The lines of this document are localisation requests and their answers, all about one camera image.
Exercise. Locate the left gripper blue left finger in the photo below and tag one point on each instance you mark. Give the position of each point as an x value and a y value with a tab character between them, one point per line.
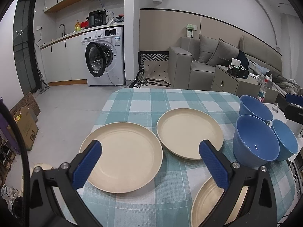
83	164

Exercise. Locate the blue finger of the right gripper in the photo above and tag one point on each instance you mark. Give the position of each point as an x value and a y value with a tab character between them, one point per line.
294	99

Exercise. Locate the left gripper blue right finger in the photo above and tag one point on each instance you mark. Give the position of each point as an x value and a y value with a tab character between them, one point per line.
217	164

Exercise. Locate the beige plate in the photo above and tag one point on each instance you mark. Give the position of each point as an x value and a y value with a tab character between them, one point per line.
181	130
131	157
206	199

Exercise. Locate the blue bowl front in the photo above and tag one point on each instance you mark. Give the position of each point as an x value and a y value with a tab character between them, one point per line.
254	142

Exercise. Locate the blue bowl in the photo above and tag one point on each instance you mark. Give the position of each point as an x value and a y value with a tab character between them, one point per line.
252	106
287	140
254	142

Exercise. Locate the blue bowl back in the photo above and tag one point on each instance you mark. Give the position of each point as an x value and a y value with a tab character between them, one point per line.
252	106

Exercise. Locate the kitchen faucet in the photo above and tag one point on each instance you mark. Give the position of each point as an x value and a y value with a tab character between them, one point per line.
62	26

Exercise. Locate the white kettle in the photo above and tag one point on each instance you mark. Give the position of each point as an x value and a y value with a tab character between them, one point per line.
295	127

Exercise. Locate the clear water bottle red cap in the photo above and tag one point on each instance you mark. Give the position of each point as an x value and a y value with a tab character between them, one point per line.
262	90

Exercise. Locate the black box on cabinet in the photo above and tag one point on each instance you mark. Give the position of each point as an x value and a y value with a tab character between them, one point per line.
238	72

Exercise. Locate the white tissue box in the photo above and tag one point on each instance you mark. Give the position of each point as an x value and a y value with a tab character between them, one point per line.
235	62

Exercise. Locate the cardboard box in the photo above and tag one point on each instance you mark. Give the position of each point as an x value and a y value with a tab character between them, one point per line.
27	127

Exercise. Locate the grey side cabinet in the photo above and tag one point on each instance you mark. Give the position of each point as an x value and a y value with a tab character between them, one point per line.
224	82

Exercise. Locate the grey cushion right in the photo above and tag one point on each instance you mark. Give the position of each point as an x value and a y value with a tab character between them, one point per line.
223	54

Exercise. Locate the grey cushion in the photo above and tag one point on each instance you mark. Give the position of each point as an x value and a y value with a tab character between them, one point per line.
207	48
223	54

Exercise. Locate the grey cushion left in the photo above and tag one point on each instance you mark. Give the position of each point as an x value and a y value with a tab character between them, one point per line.
207	48

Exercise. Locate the grey sofa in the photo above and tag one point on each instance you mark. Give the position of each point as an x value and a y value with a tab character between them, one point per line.
186	72

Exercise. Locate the white washing machine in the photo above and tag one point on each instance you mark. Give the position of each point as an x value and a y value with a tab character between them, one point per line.
104	56

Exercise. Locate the patterned floor mat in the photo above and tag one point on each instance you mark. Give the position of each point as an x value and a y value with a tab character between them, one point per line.
153	67

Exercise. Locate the yellow oil bottle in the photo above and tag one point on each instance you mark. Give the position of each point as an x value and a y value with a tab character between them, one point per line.
77	26

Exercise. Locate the black pressure cooker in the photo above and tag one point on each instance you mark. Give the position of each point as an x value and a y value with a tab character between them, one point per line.
97	18

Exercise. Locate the white wall socket charger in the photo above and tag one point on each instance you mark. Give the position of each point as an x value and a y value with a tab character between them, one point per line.
190	28

